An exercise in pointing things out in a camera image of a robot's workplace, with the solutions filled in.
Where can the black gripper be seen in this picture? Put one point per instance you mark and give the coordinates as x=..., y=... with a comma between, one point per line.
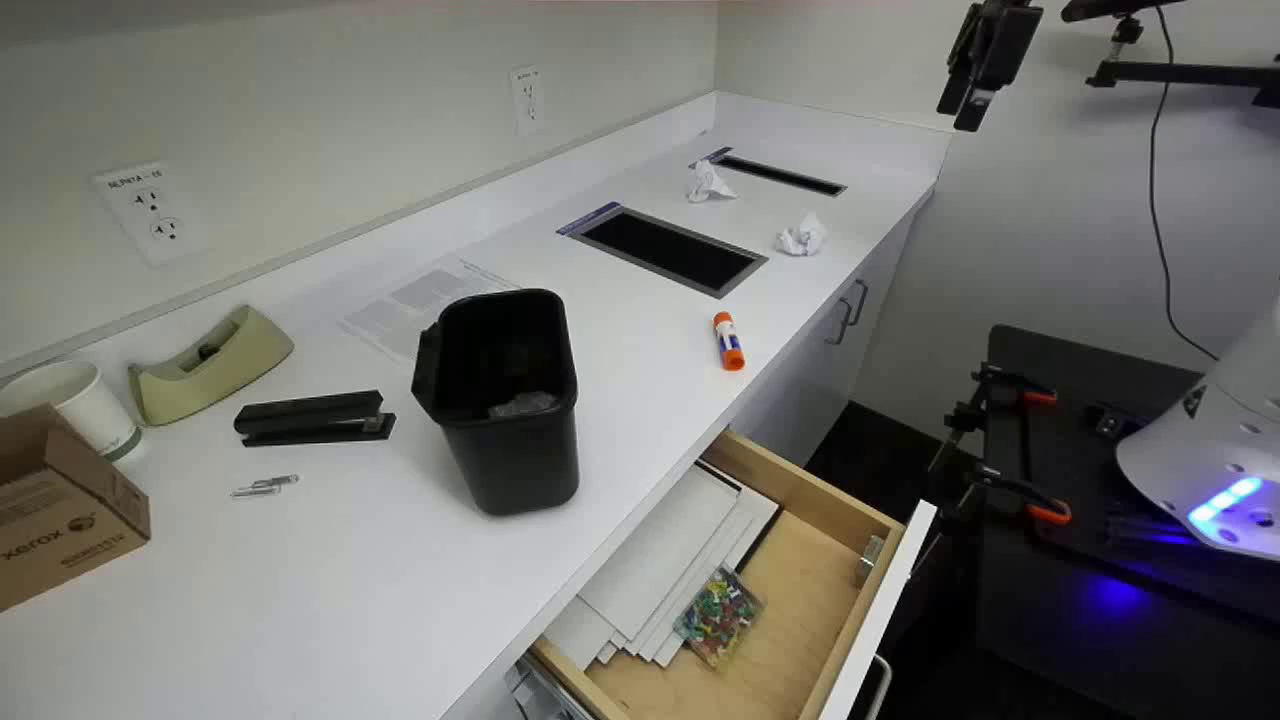
x=1001, y=42

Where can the wooden drawer with white front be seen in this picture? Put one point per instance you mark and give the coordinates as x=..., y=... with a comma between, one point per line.
x=814, y=586

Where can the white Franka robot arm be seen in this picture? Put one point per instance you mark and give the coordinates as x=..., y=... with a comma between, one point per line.
x=1203, y=453

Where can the crumpled white paper ball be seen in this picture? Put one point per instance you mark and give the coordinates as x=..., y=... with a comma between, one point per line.
x=801, y=239
x=710, y=181

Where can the black orange bar clamp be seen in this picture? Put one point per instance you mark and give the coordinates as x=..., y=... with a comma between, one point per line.
x=1001, y=394
x=1033, y=505

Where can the metal framed counter opening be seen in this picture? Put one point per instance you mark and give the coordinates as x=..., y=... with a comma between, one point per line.
x=666, y=249

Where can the orange capped glue stick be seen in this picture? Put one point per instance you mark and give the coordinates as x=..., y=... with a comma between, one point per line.
x=729, y=344

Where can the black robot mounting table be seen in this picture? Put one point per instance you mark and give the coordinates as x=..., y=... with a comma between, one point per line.
x=1065, y=586

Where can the stack of white sheets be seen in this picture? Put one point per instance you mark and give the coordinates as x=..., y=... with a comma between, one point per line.
x=673, y=560

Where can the black landfill trash bin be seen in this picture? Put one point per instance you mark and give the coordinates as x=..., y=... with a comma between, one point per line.
x=514, y=442

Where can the colourful small packet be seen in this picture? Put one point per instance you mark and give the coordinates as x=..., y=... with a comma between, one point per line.
x=717, y=613

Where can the printed paper sheet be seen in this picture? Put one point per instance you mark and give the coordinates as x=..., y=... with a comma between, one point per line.
x=413, y=306

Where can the black stapler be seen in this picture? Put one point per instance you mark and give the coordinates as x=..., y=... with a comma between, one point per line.
x=313, y=418

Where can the strip of metal staples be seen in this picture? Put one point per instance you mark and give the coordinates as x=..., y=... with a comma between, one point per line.
x=265, y=487

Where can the white paper cup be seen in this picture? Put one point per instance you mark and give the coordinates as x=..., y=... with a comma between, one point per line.
x=86, y=402

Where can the brown cardboard box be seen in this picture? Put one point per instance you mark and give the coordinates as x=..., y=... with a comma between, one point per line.
x=60, y=520

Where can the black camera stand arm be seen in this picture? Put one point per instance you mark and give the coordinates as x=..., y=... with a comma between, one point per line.
x=1184, y=73

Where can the white wall power outlet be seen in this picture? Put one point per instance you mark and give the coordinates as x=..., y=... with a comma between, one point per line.
x=147, y=210
x=529, y=98

